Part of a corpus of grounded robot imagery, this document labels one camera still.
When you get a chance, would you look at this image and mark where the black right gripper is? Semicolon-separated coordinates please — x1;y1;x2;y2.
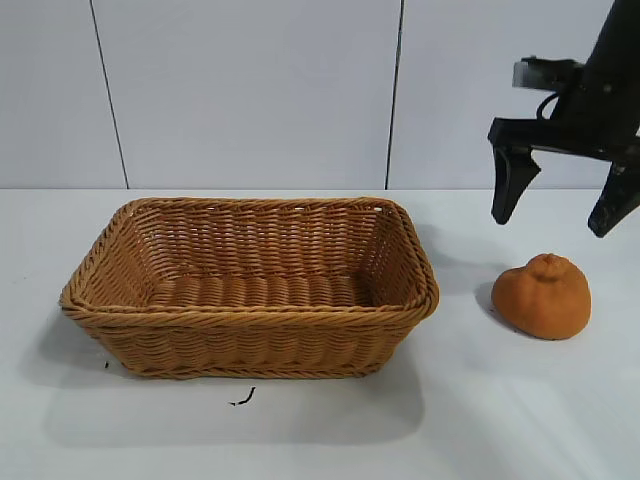
488;67;640;239

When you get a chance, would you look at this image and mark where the bumpy orange fruit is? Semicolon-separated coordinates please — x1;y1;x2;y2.
491;253;593;341

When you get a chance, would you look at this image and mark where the woven wicker rectangular basket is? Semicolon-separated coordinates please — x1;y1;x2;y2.
59;196;441;380

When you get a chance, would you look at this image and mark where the short black right camera cable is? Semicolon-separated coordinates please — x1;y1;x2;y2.
537;92;561;121

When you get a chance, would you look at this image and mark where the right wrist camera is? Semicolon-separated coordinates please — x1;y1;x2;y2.
512;56;584;94

